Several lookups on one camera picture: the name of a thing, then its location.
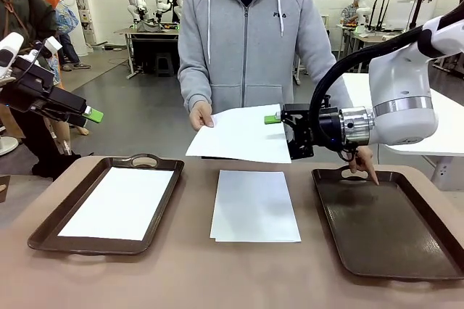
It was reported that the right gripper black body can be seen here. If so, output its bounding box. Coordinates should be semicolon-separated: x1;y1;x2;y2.
310;107;344;150

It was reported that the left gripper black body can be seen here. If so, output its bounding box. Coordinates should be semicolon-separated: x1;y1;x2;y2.
0;80;88;121

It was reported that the person's left forearm grey sleeve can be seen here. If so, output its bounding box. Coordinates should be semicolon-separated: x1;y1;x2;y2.
313;58;355;109

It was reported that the person's right forearm grey sleeve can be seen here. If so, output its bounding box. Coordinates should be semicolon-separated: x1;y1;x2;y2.
178;58;214;116

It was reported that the person's left hand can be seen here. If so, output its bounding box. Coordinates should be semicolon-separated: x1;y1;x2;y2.
348;144;381;187

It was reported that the person's right hand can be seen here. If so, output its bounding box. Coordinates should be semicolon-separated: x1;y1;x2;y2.
188;99;216;133

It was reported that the bystander in blue jeans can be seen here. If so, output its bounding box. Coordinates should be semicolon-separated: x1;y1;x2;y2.
38;0;92;72

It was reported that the white round fan base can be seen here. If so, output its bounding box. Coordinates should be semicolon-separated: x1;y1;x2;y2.
0;134;20;157

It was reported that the grey zip hoodie torso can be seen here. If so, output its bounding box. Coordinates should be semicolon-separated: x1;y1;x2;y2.
177;0;355;116

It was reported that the workbench with black drape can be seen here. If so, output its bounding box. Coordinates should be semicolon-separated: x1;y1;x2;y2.
114;22;182;80

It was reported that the brown plastic serving tray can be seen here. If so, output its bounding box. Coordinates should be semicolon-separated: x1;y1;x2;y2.
28;152;185;256
311;164;464;281

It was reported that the bystander in olive jacket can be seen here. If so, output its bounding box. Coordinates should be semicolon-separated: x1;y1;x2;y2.
0;0;83;181

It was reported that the grey background workbench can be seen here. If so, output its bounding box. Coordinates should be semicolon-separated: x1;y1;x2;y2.
335;22;407;70

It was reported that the brown board piece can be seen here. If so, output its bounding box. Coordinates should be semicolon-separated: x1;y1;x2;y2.
0;174;12;204

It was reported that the large white table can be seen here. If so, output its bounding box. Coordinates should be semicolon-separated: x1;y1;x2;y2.
342;73;464;157

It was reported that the bystander in plaid shirt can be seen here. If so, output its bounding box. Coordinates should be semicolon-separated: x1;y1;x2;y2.
340;3;360;27

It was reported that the white table leg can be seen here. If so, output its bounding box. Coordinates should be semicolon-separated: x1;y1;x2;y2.
433;154;460;191

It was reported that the right arm black cable bundle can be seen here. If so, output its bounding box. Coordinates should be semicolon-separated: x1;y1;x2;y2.
309;25;427;150

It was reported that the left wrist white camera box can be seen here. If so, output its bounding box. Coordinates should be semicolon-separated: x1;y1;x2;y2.
43;36;63;57

